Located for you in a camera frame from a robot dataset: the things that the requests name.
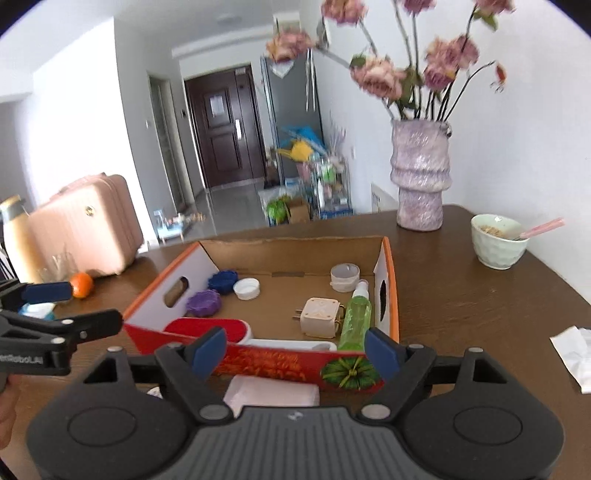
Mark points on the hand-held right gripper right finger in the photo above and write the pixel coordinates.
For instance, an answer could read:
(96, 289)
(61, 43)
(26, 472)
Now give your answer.
(381, 353)

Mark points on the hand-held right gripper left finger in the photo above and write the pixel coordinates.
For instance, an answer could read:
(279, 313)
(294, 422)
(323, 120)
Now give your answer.
(210, 353)

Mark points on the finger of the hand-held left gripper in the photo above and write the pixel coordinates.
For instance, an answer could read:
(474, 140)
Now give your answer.
(46, 291)
(83, 323)

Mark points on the green spray bottle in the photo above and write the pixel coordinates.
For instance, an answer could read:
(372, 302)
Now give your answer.
(355, 318)

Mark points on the purple gear-shaped lid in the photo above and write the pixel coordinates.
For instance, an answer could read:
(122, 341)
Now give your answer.
(203, 303)

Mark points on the red cardboard box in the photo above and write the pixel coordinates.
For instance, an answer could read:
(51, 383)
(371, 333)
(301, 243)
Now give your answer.
(277, 360)

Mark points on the blue gear-shaped lid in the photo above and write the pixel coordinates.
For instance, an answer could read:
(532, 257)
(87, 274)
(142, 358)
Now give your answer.
(223, 282)

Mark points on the beige charger plug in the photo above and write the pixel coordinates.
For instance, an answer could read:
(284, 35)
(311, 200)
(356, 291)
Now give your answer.
(318, 316)

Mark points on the white bottle cap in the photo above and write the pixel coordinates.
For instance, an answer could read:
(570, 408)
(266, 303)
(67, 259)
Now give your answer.
(247, 289)

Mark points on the white tape roll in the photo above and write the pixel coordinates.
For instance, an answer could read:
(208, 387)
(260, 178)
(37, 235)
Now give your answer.
(345, 277)

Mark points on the person's left hand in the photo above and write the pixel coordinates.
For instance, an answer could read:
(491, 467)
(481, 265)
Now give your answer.
(8, 406)

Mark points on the blue tissue pack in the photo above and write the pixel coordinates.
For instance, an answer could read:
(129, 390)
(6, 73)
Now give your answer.
(39, 310)

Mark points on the clear drinking glass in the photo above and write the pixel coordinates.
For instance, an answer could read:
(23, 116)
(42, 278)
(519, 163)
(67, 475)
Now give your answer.
(57, 270)

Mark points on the orange fruit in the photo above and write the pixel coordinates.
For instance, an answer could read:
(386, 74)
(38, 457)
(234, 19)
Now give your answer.
(81, 285)

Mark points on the yellow thermos bottle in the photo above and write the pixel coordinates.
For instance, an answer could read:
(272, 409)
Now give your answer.
(18, 240)

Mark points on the pink suitcase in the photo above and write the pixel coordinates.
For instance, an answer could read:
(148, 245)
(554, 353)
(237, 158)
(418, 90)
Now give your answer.
(92, 221)

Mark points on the pale green bowl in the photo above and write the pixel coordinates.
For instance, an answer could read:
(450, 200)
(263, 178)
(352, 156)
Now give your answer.
(498, 251)

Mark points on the green and white bag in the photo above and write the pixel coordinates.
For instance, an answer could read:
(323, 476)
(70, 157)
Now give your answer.
(277, 207)

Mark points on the brown cardboard carton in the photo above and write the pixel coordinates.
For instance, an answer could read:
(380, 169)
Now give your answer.
(299, 210)

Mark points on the storage rack with bottles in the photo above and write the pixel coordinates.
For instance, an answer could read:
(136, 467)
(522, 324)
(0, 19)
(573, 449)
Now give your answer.
(330, 184)

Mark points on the speckled purple vase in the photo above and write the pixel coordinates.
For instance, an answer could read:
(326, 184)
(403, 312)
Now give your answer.
(420, 175)

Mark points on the crumpled white tissue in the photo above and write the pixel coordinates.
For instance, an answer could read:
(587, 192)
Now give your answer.
(575, 357)

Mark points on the pink spoon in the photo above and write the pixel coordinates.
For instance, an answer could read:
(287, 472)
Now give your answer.
(542, 228)

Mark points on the yellow and blue bags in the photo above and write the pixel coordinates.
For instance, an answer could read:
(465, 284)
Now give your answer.
(302, 143)

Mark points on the dark brown door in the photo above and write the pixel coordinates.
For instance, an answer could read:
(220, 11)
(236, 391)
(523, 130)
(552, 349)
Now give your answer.
(226, 124)

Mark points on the grey refrigerator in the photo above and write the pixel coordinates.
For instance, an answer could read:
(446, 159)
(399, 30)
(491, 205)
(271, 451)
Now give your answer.
(288, 97)

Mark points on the dried pink roses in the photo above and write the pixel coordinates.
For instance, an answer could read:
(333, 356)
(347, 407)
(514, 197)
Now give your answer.
(383, 76)

